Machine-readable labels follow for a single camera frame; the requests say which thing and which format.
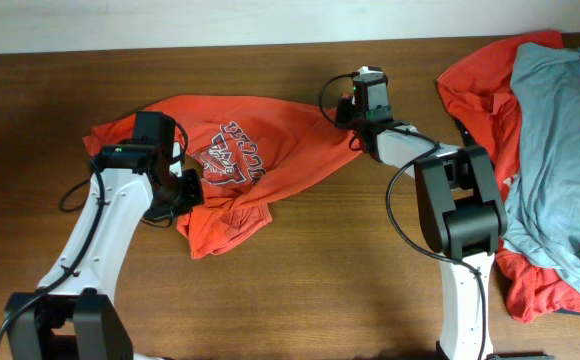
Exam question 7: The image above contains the orange printed t-shirt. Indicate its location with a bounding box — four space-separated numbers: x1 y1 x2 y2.
82 94 364 260

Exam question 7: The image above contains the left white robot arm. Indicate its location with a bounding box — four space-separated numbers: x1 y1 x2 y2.
0 111 204 360

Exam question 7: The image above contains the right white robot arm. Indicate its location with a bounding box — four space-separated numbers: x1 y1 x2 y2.
332 66 507 359

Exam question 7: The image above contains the orange shirt in pile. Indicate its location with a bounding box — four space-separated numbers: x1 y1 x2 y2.
436 30 580 323

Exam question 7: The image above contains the grey t-shirt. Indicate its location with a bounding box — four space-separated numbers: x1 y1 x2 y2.
503 43 580 294

